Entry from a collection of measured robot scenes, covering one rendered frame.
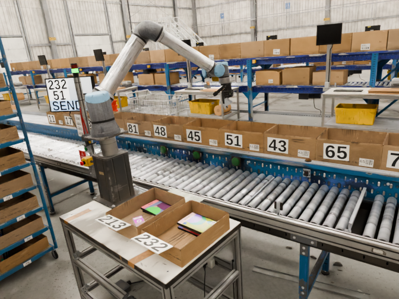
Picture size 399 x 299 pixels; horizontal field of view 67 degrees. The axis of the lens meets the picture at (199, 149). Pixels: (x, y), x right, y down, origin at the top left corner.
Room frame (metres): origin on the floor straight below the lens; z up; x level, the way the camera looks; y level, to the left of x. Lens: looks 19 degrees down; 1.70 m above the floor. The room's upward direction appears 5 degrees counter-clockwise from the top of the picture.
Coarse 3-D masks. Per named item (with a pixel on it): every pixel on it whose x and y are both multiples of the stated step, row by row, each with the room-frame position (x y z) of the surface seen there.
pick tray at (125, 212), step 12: (144, 192) 1.77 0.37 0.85; (156, 192) 1.82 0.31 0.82; (168, 192) 1.75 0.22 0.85; (132, 204) 1.69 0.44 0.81; (144, 204) 1.76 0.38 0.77; (180, 204) 1.62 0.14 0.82; (120, 216) 1.62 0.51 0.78; (132, 216) 1.64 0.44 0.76; (144, 216) 1.63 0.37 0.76; (156, 216) 1.47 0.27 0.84; (132, 228) 1.39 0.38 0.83
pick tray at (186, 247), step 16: (176, 208) 1.53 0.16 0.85; (192, 208) 1.61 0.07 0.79; (208, 208) 1.53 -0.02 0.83; (160, 224) 1.43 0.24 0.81; (176, 224) 1.51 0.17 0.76; (224, 224) 1.40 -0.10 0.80; (176, 240) 1.35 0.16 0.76; (192, 240) 1.21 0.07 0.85; (208, 240) 1.29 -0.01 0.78; (176, 256) 1.17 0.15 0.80; (192, 256) 1.21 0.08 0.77
